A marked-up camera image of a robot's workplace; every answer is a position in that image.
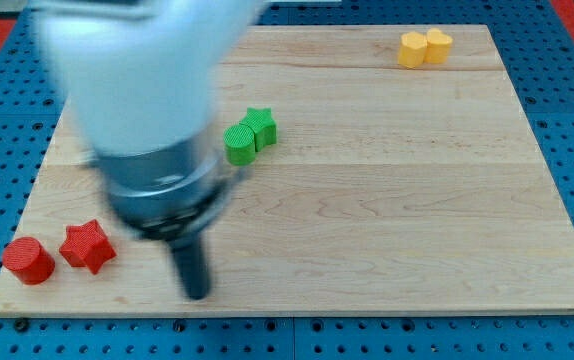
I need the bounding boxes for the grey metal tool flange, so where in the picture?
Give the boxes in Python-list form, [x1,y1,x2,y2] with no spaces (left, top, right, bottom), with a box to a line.
[93,130,244,240]

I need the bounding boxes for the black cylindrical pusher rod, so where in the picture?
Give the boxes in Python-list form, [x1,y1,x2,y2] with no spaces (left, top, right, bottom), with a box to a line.
[168,234,211,300]

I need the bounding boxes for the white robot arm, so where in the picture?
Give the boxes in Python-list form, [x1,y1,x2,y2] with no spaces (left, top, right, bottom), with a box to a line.
[31,0,265,300]

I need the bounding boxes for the red star block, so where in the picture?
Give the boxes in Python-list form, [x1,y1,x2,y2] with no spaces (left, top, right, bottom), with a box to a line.
[59,219,116,275]

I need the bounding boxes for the green star block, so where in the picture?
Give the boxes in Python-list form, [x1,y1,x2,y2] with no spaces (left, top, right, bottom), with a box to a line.
[239,107,278,152]

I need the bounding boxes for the green cylinder block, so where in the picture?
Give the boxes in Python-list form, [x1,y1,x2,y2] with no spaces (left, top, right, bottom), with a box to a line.
[223,124,256,166]

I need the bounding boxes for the red cylinder block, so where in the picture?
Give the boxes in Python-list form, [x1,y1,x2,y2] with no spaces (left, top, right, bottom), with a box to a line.
[2,237,55,285]

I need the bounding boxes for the wooden board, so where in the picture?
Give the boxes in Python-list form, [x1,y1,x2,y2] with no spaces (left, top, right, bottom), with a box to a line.
[0,25,574,318]

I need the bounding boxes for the yellow hexagon block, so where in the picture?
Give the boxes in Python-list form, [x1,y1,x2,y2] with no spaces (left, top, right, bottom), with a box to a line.
[398,32,427,68]

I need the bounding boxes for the yellow heart block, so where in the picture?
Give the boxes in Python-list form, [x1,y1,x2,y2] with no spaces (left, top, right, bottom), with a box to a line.
[424,28,453,64]

